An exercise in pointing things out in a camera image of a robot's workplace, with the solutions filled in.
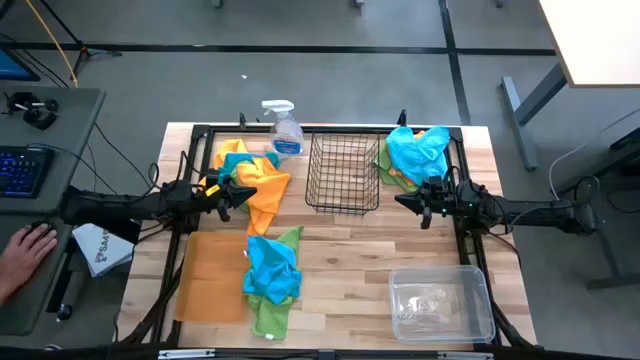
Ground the black cable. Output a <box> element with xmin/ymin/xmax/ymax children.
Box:
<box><xmin>93</xmin><ymin>122</ymin><xmax>161</xmax><ymax>194</ymax></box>

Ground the person's hand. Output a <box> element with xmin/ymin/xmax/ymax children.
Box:
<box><xmin>0</xmin><ymin>224</ymin><xmax>59</xmax><ymax>304</ymax></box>

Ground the grey desk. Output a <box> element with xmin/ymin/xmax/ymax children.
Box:
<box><xmin>0</xmin><ymin>87</ymin><xmax>107</xmax><ymax>337</ymax></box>

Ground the black tripod stand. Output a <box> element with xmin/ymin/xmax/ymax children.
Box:
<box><xmin>38</xmin><ymin>0</ymin><xmax>123</xmax><ymax>76</ymax></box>

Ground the clear spray bottle white trigger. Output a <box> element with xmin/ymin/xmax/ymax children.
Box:
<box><xmin>261</xmin><ymin>99</ymin><xmax>305</xmax><ymax>159</ymax></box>

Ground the black computer mouse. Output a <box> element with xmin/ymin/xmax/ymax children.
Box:
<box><xmin>27</xmin><ymin>219</ymin><xmax>55</xmax><ymax>236</ymax></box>

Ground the teal microfiber towel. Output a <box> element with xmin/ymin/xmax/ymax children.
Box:
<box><xmin>217</xmin><ymin>152</ymin><xmax>281</xmax><ymax>184</ymax></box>

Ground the yellow cable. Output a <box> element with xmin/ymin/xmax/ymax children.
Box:
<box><xmin>24</xmin><ymin>0</ymin><xmax>80</xmax><ymax>89</ymax></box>

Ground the white printed bag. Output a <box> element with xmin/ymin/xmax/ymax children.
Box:
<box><xmin>72</xmin><ymin>223</ymin><xmax>135</xmax><ymax>279</ymax></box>

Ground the large orange microfiber towel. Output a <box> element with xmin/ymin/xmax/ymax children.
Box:
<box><xmin>234</xmin><ymin>157</ymin><xmax>292</xmax><ymax>237</ymax></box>

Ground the black metal table frame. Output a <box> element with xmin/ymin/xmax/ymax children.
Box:
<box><xmin>117</xmin><ymin>122</ymin><xmax>539</xmax><ymax>360</ymax></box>

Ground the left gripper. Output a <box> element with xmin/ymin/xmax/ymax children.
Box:
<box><xmin>193</xmin><ymin>172</ymin><xmax>259</xmax><ymax>223</ymax></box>

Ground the orange translucent tray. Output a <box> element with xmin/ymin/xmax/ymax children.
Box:
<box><xmin>173</xmin><ymin>230</ymin><xmax>251</xmax><ymax>324</ymax></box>

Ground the computer monitor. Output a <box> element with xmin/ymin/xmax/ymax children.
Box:
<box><xmin>0</xmin><ymin>45</ymin><xmax>41</xmax><ymax>83</ymax></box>

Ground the grey table leg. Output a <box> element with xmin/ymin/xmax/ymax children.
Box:
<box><xmin>501</xmin><ymin>62</ymin><xmax>570</xmax><ymax>172</ymax></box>

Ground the white cable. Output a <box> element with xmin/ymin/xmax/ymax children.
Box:
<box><xmin>548</xmin><ymin>107</ymin><xmax>640</xmax><ymax>201</ymax></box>

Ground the clear plastic bin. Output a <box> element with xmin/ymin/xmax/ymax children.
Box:
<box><xmin>388</xmin><ymin>264</ymin><xmax>496</xmax><ymax>345</ymax></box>

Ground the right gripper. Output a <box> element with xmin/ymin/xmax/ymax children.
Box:
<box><xmin>394</xmin><ymin>191</ymin><xmax>459</xmax><ymax>230</ymax></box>

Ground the black clamp mount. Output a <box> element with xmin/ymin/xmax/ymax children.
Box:
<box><xmin>3</xmin><ymin>91</ymin><xmax>60</xmax><ymax>131</ymax></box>

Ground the backlit black keyboard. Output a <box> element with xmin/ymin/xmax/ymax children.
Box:
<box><xmin>0</xmin><ymin>144</ymin><xmax>55</xmax><ymax>200</ymax></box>

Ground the blue microfiber towel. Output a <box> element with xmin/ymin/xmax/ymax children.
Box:
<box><xmin>384</xmin><ymin>125</ymin><xmax>451</xmax><ymax>187</ymax></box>
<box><xmin>242</xmin><ymin>235</ymin><xmax>304</xmax><ymax>306</ymax></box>

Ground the white table top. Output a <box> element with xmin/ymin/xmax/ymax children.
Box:
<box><xmin>538</xmin><ymin>0</ymin><xmax>640</xmax><ymax>89</ymax></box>

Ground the black slanted beam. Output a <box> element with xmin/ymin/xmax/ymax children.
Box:
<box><xmin>99</xmin><ymin>219</ymin><xmax>142</xmax><ymax>245</ymax></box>

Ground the black wire basket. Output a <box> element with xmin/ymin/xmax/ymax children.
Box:
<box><xmin>304</xmin><ymin>130</ymin><xmax>381</xmax><ymax>216</ymax></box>

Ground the silver metal bracket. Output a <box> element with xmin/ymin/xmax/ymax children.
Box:
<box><xmin>437</xmin><ymin>351</ymin><xmax>494</xmax><ymax>360</ymax></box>
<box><xmin>158</xmin><ymin>348</ymin><xmax>216</xmax><ymax>360</ymax></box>

